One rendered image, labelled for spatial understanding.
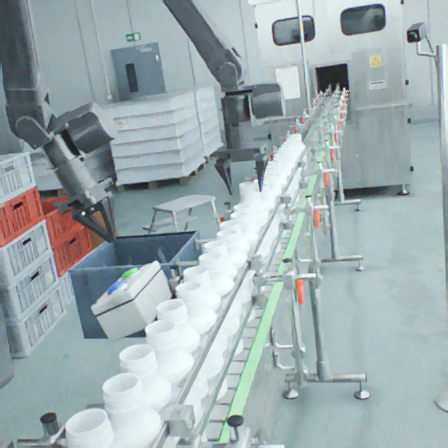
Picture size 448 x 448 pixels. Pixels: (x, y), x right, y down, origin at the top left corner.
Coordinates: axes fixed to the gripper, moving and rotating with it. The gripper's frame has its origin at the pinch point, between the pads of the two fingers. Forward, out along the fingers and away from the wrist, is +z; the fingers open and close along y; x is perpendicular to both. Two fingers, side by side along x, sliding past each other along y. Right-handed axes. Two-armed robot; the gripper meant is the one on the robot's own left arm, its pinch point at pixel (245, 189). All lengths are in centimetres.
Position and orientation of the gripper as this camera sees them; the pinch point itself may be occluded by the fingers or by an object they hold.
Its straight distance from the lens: 120.8
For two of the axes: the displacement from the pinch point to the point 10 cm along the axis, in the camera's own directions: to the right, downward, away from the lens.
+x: -2.2, 2.8, -9.3
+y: -9.7, 0.7, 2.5
